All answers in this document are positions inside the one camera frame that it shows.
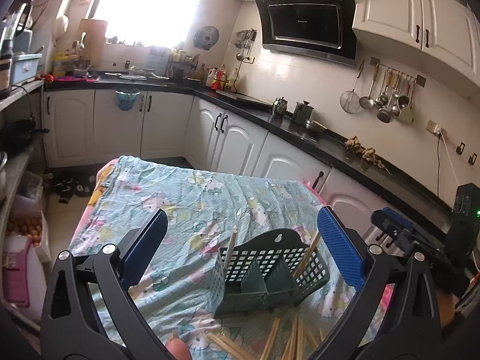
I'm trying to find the red bottle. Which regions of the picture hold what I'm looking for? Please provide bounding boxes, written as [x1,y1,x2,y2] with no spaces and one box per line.
[211,63,226,90]

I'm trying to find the black countertop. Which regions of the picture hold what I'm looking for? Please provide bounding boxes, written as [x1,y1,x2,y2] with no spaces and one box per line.
[44,78,452,242]

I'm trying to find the wooden cutting board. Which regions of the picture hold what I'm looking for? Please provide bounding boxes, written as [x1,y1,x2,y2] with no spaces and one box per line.
[76,19,108,68]

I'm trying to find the egg box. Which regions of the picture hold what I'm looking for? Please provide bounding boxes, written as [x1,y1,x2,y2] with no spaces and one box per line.
[7,211,51,263]

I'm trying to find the dark green utensil basket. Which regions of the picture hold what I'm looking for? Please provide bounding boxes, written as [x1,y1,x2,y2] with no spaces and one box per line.
[209,228,329,318]

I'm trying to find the steel kettle pot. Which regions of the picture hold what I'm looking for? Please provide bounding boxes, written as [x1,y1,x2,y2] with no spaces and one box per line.
[291,101,314,125]

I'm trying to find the black range hood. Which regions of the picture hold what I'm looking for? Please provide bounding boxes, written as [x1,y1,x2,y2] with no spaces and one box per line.
[255,0,357,66]

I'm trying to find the operator hand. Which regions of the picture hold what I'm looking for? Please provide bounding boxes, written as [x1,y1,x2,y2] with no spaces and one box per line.
[165,336,192,360]

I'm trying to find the white lower cabinets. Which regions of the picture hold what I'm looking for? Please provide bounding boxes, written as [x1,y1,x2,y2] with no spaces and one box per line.
[41,89,387,236]

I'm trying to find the wire mesh strainer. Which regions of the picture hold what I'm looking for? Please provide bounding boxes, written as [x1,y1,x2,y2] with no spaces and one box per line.
[339,61,365,114]

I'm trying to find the green hanging spatula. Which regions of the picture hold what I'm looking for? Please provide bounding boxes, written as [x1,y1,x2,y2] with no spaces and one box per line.
[398,81,415,125]

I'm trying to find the blue plastic box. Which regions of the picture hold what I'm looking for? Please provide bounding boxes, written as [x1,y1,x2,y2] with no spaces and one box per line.
[10,54,42,85]

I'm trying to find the wall power outlet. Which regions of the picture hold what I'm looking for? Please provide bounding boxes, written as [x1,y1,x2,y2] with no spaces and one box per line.
[425,119,447,137]

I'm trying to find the hanging metal ladle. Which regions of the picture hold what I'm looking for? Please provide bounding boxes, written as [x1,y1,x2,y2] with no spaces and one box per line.
[359,63,379,110]

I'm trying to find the hello kitty tablecloth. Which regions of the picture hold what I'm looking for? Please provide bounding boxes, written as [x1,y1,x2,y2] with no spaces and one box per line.
[70,156,356,359]

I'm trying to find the wooden chopstick right in basket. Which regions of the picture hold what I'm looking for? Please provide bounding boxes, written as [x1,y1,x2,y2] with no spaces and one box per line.
[293,231,320,280]

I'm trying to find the wooden chopstick left in basket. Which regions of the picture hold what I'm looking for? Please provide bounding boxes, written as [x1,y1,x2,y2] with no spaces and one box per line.
[223,228,238,275]

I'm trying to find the ginger root pile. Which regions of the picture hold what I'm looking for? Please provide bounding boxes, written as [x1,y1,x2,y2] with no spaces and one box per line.
[344,136,386,169]

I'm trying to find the metal bowl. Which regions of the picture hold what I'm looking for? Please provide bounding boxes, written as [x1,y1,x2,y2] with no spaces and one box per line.
[305,119,326,133]

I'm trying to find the glass teapot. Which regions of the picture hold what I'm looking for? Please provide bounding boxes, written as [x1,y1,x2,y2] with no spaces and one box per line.
[272,97,288,117]

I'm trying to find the white upper cabinets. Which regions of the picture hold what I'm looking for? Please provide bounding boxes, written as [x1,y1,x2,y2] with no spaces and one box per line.
[352,0,479,85]

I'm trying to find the white cabinets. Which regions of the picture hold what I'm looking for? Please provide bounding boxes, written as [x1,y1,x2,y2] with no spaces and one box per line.
[41,89,387,236]
[352,0,479,85]

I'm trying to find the blue hanging trash bin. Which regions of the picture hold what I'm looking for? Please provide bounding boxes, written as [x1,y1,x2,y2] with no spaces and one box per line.
[115,91,140,111]

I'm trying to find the wooden chopstick in basket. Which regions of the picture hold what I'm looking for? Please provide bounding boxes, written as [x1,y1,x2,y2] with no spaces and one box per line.
[223,228,238,275]
[293,231,320,280]

